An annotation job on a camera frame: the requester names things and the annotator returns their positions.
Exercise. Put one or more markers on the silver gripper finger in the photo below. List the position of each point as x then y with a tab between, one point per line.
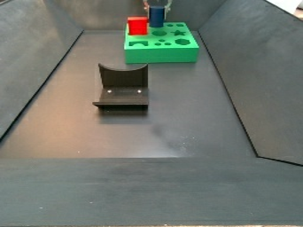
167	6
145	5

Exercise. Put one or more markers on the blue oval cylinder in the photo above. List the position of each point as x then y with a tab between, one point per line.
156	16

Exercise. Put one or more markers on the black curved fixture stand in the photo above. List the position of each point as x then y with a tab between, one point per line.
124	87

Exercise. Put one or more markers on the red rectangular block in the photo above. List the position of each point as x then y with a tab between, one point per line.
137	25

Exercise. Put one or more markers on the green shape sorter block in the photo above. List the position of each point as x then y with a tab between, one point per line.
168	44

